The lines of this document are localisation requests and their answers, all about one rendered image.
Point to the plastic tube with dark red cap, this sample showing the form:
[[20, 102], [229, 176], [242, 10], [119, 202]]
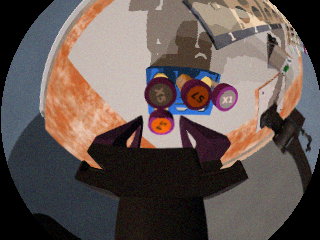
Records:
[[160, 92]]

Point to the white sample tube with magenta cap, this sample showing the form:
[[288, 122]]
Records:
[[300, 47]]

